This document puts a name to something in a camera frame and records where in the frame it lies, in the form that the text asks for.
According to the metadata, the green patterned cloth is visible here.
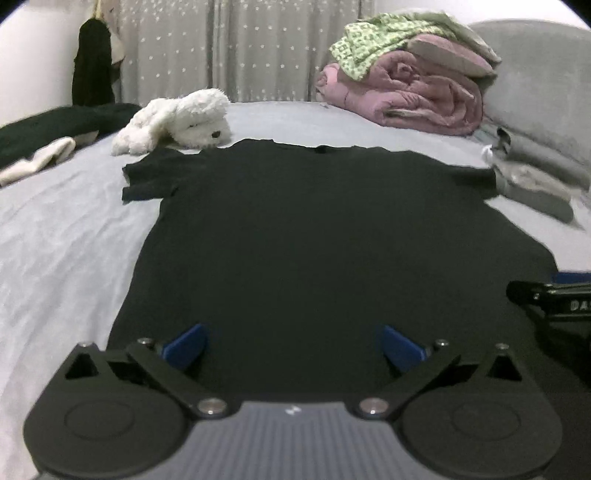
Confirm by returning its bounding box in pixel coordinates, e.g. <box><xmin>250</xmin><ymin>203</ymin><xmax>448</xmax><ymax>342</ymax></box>
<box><xmin>329</xmin><ymin>13</ymin><xmax>456</xmax><ymax>81</ymax></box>

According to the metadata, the white cloth by black garment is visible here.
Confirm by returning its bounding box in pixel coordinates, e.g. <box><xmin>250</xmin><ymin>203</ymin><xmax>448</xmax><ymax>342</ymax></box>
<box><xmin>0</xmin><ymin>137</ymin><xmax>76</xmax><ymax>187</ymax></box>

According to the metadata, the grey white sock pile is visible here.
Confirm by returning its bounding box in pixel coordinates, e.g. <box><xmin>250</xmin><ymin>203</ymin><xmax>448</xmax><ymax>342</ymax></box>
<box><xmin>482</xmin><ymin>128</ymin><xmax>574</xmax><ymax>224</ymax></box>

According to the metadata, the grey padded headboard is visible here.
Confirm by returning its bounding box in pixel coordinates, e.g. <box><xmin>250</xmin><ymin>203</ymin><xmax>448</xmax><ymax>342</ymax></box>
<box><xmin>472</xmin><ymin>20</ymin><xmax>590</xmax><ymax>191</ymax></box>

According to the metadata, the pink grey pillow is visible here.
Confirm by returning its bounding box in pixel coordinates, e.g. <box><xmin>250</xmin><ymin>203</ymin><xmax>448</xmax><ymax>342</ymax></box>
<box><xmin>406</xmin><ymin>34</ymin><xmax>496</xmax><ymax>78</ymax></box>

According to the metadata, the black t-shirt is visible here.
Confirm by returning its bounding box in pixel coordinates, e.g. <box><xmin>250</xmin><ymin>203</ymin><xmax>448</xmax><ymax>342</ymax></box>
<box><xmin>105</xmin><ymin>138</ymin><xmax>591</xmax><ymax>480</ymax></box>

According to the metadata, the grey dotted curtain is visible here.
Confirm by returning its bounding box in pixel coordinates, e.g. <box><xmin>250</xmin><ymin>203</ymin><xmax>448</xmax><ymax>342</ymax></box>
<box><xmin>116</xmin><ymin>0</ymin><xmax>374</xmax><ymax>105</ymax></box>

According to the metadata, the white plush dog toy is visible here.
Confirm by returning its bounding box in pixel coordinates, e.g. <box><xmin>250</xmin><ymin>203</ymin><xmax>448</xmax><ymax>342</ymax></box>
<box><xmin>111</xmin><ymin>88</ymin><xmax>231</xmax><ymax>156</ymax></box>

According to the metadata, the black garment on bed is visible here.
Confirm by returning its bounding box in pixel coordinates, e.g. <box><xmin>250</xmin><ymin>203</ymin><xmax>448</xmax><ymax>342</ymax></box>
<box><xmin>0</xmin><ymin>103</ymin><xmax>140</xmax><ymax>168</ymax></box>

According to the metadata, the hanging black coat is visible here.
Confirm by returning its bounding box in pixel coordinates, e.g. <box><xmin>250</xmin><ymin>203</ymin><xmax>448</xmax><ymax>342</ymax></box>
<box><xmin>71</xmin><ymin>18</ymin><xmax>114</xmax><ymax>107</ymax></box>

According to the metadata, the folded pink quilt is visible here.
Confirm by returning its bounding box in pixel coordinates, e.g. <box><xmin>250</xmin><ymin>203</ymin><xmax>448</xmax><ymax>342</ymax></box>
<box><xmin>315</xmin><ymin>50</ymin><xmax>483</xmax><ymax>136</ymax></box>

